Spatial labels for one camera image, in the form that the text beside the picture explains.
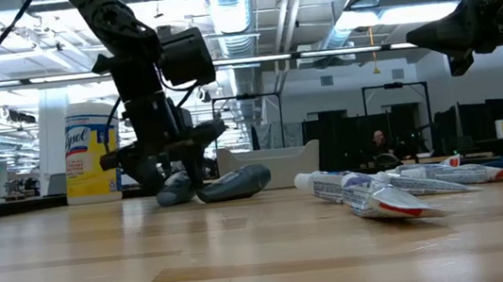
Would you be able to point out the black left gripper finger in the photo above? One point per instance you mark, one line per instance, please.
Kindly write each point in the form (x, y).
(143, 167)
(194, 164)

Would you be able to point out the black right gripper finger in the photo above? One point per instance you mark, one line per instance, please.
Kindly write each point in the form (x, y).
(451, 18)
(454, 42)

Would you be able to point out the grey travel bottle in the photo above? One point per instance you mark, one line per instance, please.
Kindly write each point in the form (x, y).
(242, 185)
(176, 192)

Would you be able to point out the white travel toothpaste tube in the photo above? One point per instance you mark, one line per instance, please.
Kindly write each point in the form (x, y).
(427, 185)
(452, 161)
(469, 174)
(323, 187)
(382, 204)

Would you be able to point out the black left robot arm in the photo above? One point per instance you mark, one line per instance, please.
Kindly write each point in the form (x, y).
(114, 19)

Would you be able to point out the Lysol wipes canister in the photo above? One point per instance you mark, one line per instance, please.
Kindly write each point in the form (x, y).
(88, 169)

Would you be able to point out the black monitor row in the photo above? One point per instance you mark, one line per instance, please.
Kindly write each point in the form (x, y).
(477, 122)

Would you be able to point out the light grey plastic bin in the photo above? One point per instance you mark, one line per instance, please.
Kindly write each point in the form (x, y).
(292, 162)

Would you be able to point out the small white canister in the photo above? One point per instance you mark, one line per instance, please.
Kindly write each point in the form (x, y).
(502, 129)

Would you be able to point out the long ceiling light bar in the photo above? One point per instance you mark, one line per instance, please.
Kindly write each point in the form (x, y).
(247, 60)

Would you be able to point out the person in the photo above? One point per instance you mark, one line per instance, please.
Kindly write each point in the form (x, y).
(379, 143)

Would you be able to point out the black partition panel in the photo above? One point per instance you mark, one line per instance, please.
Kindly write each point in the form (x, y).
(337, 145)

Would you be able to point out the black aluminium table frame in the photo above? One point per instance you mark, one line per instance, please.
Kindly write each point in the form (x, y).
(136, 192)

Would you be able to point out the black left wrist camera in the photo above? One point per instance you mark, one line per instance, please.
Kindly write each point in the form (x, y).
(187, 55)

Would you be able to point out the black gantry frame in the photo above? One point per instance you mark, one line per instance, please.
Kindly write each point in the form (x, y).
(246, 97)
(392, 85)

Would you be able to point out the black arched bracket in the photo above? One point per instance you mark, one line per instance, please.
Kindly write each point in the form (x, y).
(387, 161)

